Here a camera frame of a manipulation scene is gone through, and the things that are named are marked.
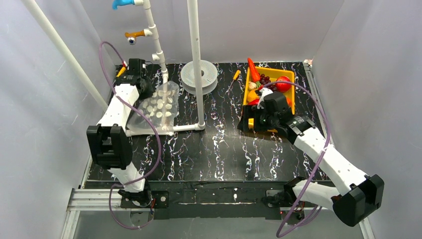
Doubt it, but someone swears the orange toy carrot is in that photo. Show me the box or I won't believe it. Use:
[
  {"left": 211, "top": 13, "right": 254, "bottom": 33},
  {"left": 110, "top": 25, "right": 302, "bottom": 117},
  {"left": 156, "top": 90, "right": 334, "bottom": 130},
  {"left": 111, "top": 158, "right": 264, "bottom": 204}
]
[{"left": 247, "top": 58, "right": 261, "bottom": 84}]

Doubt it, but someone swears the clear zip top bag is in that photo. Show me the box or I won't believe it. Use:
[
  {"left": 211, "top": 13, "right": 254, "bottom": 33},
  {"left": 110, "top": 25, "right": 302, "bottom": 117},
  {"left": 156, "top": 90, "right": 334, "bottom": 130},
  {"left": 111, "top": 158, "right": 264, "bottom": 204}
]
[{"left": 126, "top": 81, "right": 180, "bottom": 136}]

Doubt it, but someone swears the small orange pumpkin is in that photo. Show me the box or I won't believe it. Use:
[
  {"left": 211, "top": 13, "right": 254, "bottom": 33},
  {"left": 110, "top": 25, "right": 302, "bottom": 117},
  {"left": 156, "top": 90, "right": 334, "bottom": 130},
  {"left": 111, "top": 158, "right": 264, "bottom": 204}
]
[{"left": 286, "top": 98, "right": 293, "bottom": 108}]

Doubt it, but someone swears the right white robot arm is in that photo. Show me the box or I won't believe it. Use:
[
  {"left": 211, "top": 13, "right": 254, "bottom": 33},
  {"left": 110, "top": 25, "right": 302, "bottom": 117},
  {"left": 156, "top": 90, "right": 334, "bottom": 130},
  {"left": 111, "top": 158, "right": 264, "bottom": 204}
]
[{"left": 237, "top": 92, "right": 385, "bottom": 227}]

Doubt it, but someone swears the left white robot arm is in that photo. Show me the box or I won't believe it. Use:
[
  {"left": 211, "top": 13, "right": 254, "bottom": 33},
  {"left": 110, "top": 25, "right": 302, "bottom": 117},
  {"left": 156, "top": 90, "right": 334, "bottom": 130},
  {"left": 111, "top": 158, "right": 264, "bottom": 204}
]
[{"left": 87, "top": 58, "right": 153, "bottom": 207}]

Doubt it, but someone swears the yellow toy mango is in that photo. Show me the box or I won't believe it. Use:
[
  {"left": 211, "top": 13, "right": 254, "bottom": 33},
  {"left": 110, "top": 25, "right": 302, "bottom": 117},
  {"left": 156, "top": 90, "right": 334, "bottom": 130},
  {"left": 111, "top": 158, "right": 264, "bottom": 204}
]
[{"left": 248, "top": 118, "right": 254, "bottom": 129}]

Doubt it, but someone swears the red bell pepper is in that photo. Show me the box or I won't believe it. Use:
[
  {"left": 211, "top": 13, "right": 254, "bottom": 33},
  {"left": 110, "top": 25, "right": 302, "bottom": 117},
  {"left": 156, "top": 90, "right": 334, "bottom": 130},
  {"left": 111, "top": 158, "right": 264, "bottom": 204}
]
[{"left": 248, "top": 99, "right": 260, "bottom": 106}]

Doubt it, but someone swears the orange toy fruit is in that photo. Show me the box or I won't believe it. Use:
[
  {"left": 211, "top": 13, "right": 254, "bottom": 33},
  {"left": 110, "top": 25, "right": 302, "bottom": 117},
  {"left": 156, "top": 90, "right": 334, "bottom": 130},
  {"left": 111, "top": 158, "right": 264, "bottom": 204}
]
[{"left": 246, "top": 89, "right": 261, "bottom": 103}]

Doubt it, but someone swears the white garlic bulb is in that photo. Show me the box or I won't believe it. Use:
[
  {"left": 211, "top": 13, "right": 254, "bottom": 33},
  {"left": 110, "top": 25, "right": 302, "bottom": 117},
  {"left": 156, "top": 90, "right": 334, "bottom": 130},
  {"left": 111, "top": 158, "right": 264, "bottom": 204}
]
[{"left": 248, "top": 82, "right": 257, "bottom": 91}]

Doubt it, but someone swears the red toy apple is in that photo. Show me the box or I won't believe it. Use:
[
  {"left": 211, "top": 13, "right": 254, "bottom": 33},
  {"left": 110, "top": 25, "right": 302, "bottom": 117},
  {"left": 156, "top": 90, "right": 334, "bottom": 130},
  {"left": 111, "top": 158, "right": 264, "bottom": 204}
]
[{"left": 275, "top": 76, "right": 292, "bottom": 93}]

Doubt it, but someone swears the orange tap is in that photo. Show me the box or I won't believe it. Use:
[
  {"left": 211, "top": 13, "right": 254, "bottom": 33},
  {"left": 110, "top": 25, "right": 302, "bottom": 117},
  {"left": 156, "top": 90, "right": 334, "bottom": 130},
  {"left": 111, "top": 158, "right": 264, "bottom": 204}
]
[{"left": 124, "top": 31, "right": 145, "bottom": 45}]

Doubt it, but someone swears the dark grape bunch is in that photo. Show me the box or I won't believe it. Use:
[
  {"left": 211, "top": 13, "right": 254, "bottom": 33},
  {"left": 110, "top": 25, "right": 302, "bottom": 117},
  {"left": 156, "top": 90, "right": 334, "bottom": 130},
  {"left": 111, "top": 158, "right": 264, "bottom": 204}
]
[{"left": 259, "top": 74, "right": 271, "bottom": 85}]

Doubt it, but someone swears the yellow plastic bin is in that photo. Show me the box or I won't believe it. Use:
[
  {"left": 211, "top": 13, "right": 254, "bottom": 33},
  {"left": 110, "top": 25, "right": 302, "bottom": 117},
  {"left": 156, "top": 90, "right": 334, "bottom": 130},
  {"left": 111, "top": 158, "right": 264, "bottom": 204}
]
[{"left": 240, "top": 66, "right": 296, "bottom": 133}]

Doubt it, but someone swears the white filament spool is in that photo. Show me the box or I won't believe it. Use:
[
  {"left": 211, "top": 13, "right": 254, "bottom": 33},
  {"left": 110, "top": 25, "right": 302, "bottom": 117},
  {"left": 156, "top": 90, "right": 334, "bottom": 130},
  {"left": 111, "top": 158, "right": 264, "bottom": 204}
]
[{"left": 180, "top": 60, "right": 218, "bottom": 96}]

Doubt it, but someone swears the blue tap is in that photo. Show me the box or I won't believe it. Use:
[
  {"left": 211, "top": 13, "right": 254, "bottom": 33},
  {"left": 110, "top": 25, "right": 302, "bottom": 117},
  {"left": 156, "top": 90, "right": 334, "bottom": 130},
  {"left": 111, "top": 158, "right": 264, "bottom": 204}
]
[{"left": 112, "top": 0, "right": 135, "bottom": 10}]

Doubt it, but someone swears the diagonal white pipe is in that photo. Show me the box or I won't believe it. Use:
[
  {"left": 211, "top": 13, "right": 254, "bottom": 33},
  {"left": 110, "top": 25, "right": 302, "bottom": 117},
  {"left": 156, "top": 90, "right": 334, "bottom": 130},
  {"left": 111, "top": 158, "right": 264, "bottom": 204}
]
[{"left": 21, "top": 0, "right": 108, "bottom": 112}]

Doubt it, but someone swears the yellow handled screwdriver left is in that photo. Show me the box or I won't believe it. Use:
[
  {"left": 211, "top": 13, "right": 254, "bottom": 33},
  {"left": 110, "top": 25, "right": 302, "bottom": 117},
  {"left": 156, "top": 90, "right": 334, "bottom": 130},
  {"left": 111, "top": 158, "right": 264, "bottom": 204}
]
[{"left": 116, "top": 66, "right": 127, "bottom": 78}]

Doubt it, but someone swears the yellow handled screwdriver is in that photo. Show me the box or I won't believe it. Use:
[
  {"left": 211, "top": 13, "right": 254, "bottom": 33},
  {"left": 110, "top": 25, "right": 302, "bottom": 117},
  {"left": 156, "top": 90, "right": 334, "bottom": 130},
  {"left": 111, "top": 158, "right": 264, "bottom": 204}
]
[
  {"left": 116, "top": 66, "right": 127, "bottom": 78},
  {"left": 226, "top": 70, "right": 240, "bottom": 93}
]

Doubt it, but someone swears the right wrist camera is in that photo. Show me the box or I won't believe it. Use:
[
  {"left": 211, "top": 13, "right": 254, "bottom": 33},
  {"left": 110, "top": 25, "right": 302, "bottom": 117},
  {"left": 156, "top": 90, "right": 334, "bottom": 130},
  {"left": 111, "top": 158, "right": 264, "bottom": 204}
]
[{"left": 257, "top": 88, "right": 273, "bottom": 109}]

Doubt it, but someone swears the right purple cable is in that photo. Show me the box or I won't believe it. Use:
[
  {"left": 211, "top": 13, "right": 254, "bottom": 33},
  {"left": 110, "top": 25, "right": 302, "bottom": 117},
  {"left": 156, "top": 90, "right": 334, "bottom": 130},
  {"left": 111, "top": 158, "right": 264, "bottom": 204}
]
[{"left": 260, "top": 81, "right": 331, "bottom": 238}]

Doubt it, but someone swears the yellow handled screwdriver centre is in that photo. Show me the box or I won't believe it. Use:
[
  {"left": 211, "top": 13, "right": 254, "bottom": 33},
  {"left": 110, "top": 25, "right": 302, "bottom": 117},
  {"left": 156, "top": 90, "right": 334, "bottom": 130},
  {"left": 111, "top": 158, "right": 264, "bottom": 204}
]
[{"left": 226, "top": 70, "right": 240, "bottom": 93}]

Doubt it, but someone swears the white pvc pipe frame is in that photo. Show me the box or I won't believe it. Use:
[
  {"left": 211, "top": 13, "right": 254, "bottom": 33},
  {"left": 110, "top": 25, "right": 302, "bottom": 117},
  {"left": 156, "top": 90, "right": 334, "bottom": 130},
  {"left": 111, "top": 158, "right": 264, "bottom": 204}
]
[{"left": 126, "top": 0, "right": 205, "bottom": 133}]

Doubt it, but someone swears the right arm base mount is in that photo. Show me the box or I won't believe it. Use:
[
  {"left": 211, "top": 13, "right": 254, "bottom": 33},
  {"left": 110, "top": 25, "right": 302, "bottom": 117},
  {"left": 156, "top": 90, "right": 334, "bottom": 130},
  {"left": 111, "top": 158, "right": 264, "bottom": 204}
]
[{"left": 261, "top": 176, "right": 322, "bottom": 226}]

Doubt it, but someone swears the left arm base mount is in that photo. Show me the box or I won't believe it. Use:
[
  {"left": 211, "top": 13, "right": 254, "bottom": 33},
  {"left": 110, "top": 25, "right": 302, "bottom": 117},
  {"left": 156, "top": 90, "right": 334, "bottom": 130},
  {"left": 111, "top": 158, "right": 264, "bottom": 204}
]
[{"left": 118, "top": 189, "right": 170, "bottom": 209}]

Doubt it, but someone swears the aluminium rail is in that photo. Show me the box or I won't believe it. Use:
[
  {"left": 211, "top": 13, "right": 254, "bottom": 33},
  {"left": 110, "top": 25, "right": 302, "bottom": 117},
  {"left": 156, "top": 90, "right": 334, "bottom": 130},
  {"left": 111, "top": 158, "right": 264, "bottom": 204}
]
[{"left": 61, "top": 188, "right": 126, "bottom": 239}]

